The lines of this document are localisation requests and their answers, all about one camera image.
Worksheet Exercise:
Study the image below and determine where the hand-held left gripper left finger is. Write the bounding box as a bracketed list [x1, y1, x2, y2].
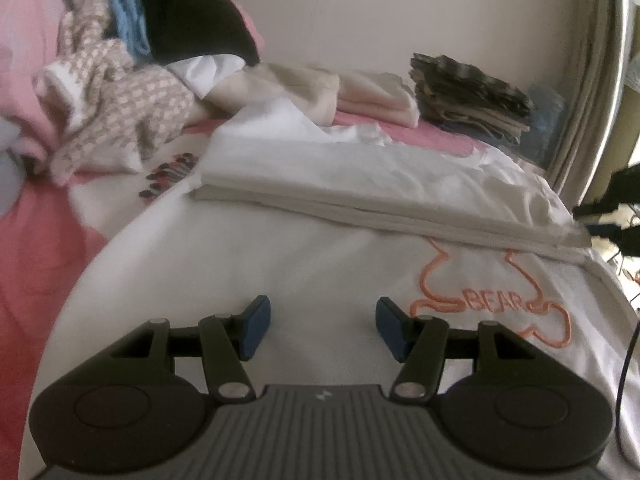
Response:
[107, 294, 272, 403]

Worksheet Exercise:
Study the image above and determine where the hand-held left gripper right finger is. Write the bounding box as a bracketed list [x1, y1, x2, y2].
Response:
[375, 296, 538, 403]

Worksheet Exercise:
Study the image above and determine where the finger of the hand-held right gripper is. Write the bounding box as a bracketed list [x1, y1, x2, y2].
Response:
[573, 197, 614, 221]

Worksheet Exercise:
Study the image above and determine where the white bear-print sweatshirt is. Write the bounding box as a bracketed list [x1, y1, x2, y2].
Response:
[47, 97, 640, 476]

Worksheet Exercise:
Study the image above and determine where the blue water bottle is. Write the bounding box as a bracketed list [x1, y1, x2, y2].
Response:
[522, 82, 569, 166]

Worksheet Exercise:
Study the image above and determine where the beige curtain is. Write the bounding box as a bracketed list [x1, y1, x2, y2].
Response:
[545, 0, 631, 206]

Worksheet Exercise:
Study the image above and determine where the beige folded garment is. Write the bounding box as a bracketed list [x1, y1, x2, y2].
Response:
[425, 105, 531, 149]

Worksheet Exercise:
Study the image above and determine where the dark plaid folded garment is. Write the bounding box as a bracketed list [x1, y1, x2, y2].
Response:
[410, 52, 536, 121]

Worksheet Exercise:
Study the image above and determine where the pink floral blanket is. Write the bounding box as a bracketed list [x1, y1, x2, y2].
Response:
[0, 110, 501, 471]

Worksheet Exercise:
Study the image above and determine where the cream fleece garment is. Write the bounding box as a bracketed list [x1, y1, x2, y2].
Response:
[207, 62, 342, 127]

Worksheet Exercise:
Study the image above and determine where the white shirt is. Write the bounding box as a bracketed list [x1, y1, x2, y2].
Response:
[167, 54, 246, 98]

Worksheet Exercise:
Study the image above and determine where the beige patterned knit sweater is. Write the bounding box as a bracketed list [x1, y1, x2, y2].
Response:
[32, 0, 196, 186]

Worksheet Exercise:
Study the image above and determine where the black garment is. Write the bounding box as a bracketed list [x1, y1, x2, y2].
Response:
[135, 0, 261, 66]

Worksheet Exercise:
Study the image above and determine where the light blue garment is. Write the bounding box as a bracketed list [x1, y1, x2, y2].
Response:
[100, 0, 153, 58]

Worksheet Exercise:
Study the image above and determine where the pink grey floral quilt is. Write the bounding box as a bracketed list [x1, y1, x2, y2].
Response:
[0, 0, 266, 216]

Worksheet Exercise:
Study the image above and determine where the black cable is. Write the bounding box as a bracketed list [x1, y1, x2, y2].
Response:
[612, 335, 640, 461]

